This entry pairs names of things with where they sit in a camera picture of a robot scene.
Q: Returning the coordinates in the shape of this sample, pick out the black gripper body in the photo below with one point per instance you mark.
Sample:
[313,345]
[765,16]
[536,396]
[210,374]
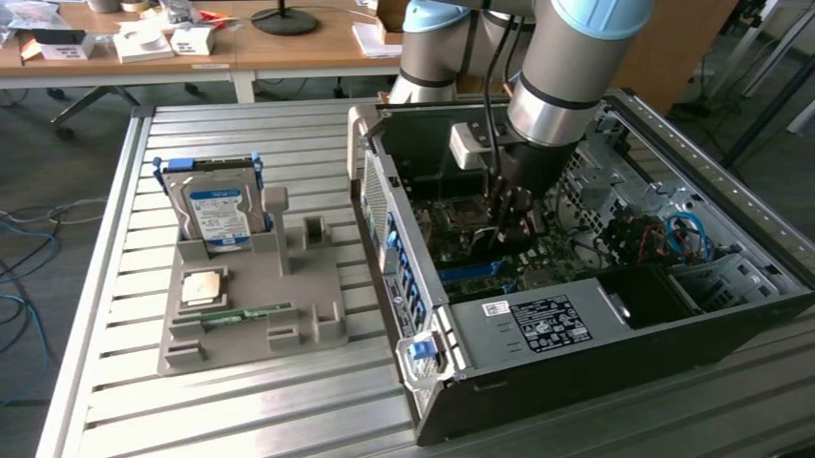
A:
[537,167]

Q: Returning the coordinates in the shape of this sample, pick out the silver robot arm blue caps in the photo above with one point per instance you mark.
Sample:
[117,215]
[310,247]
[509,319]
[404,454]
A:
[567,71]

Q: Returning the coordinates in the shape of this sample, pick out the metal CPU socket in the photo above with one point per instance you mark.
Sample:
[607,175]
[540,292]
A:
[468,210]

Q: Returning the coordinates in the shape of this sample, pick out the green motherboard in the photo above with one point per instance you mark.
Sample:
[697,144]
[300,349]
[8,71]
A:
[560,253]

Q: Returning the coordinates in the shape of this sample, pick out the blue expansion slot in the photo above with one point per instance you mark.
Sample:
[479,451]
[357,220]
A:
[471,273]

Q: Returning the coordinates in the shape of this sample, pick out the grey chipset heat sink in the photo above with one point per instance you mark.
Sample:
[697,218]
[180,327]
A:
[547,280]

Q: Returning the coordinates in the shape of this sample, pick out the grey power supply unit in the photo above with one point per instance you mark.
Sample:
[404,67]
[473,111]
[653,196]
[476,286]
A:
[496,334]

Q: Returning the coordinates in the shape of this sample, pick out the blue case latch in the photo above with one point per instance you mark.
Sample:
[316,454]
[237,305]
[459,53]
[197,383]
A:
[421,348]

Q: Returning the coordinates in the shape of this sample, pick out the brown wooden cabinet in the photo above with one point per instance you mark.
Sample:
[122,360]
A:
[693,47]

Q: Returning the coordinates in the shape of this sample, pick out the metal disk bay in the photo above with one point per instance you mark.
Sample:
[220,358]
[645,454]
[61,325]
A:
[725,281]

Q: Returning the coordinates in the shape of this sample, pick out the open black PC case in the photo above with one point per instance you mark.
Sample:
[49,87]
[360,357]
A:
[572,381]

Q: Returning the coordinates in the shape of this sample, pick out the stack of white papers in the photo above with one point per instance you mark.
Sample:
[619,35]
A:
[375,43]

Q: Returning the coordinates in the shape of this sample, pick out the brown cardboard box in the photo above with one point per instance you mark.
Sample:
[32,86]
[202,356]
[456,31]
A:
[388,19]

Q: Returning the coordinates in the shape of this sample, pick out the wooden desk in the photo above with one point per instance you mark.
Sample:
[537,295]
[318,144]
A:
[305,52]
[94,67]

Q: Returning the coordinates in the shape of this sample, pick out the grey printed parts rack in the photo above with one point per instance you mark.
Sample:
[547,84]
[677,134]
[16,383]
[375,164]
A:
[254,310]

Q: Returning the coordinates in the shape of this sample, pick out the green RAM stick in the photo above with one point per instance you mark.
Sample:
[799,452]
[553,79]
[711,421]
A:
[241,315]

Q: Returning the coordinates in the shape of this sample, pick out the black round lamp base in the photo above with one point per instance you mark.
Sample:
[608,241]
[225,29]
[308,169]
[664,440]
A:
[282,24]

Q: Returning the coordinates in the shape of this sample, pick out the square CPU chip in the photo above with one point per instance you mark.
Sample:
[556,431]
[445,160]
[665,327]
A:
[202,287]

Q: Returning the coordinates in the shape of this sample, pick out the orange packet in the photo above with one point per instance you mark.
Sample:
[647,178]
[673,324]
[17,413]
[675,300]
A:
[216,16]

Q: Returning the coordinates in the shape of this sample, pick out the small white box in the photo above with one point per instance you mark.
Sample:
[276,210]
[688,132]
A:
[190,42]

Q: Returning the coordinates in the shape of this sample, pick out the white box with tape roll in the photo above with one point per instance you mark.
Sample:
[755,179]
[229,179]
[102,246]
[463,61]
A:
[142,45]

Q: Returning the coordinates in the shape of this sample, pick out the beige tape roll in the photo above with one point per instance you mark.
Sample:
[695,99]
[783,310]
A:
[134,6]

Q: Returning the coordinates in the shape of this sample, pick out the grey cup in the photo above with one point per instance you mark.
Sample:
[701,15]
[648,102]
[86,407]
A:
[102,6]

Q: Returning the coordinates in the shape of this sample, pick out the white labelled box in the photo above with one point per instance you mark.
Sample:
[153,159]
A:
[66,50]

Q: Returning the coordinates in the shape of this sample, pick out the flat black device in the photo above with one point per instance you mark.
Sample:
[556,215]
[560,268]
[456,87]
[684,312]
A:
[58,36]

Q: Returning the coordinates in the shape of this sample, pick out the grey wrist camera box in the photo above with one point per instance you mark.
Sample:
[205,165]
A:
[471,148]

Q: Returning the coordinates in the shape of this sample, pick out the hard disk in blue frame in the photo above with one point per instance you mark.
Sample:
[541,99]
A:
[216,210]

